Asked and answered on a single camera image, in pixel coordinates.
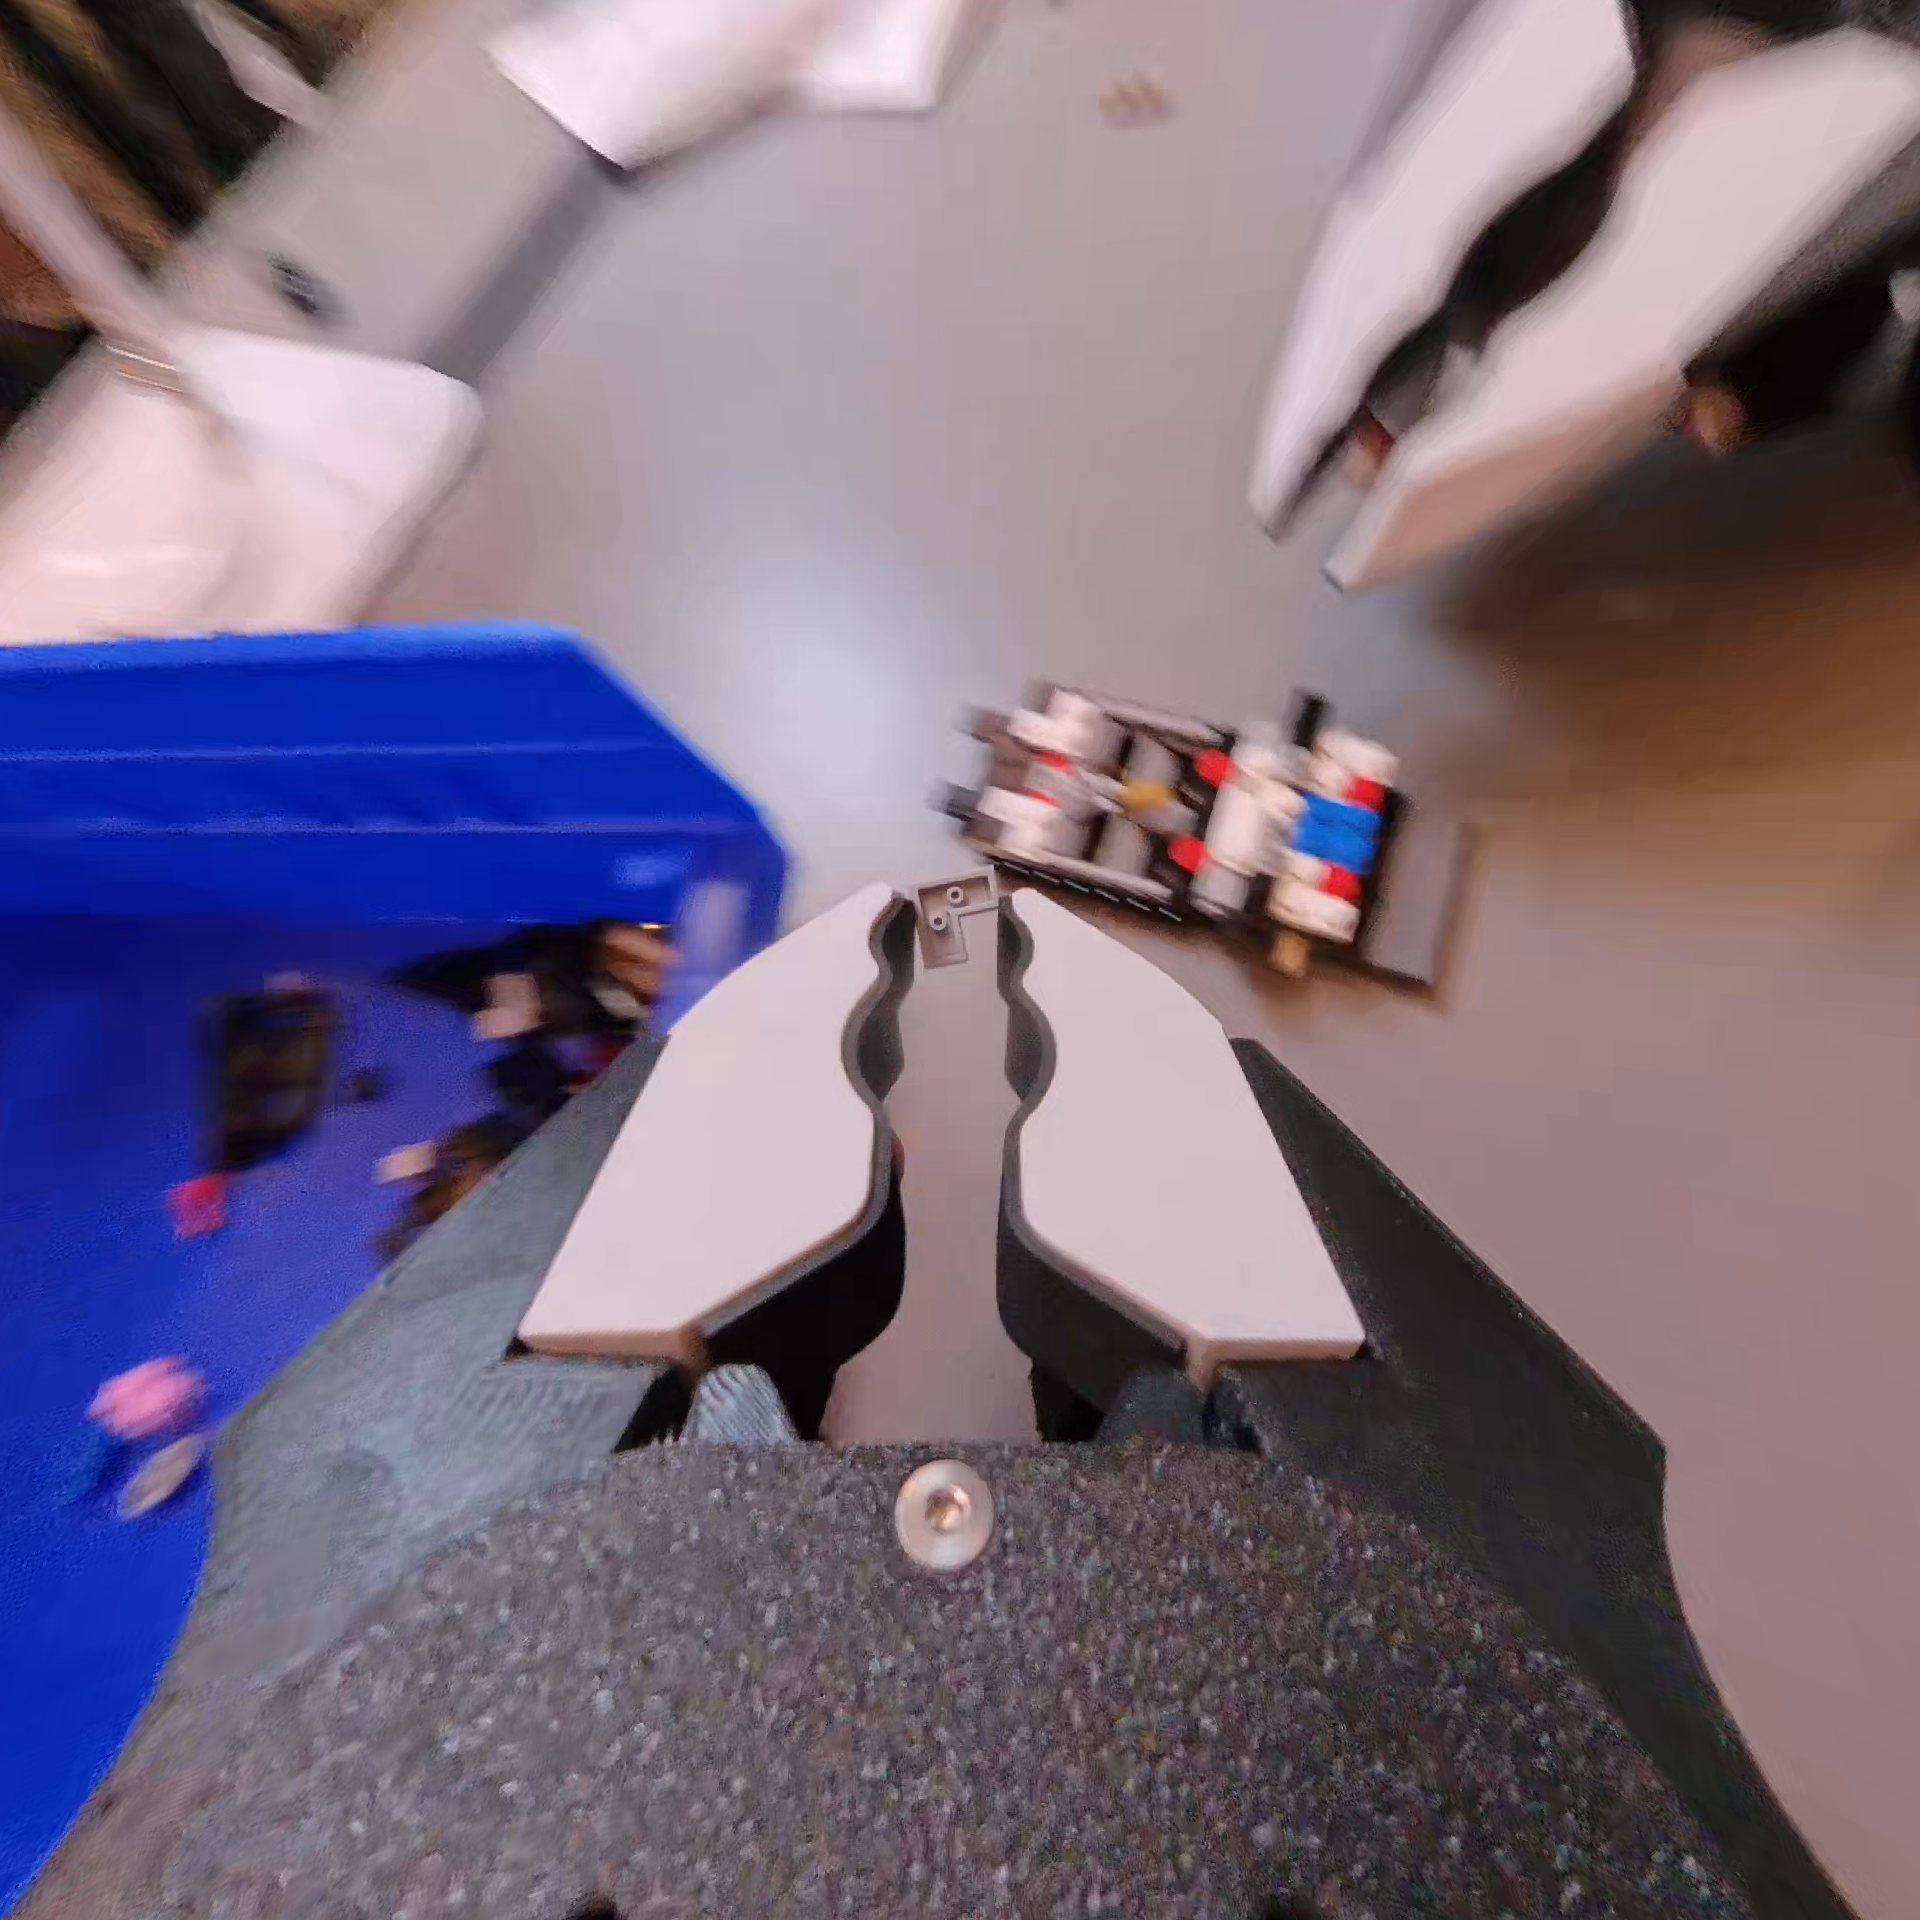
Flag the small grey lego plate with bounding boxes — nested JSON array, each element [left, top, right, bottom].
[[911, 874, 1003, 971]]

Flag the white paper sheets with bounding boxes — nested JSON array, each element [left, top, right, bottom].
[[487, 0, 999, 173]]

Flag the white book stand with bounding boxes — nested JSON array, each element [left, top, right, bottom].
[[0, 122, 489, 649]]

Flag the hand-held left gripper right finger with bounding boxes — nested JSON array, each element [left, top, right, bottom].
[[992, 883, 1373, 1412]]

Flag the lego car model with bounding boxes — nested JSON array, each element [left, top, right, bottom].
[[936, 681, 1479, 995]]

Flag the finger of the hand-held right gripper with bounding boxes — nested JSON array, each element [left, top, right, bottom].
[[1246, 0, 1643, 548], [1323, 25, 1920, 596]]

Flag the blue plastic bin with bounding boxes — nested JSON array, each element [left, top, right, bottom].
[[0, 619, 793, 1920]]

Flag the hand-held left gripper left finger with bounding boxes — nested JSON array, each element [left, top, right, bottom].
[[513, 877, 915, 1412]]

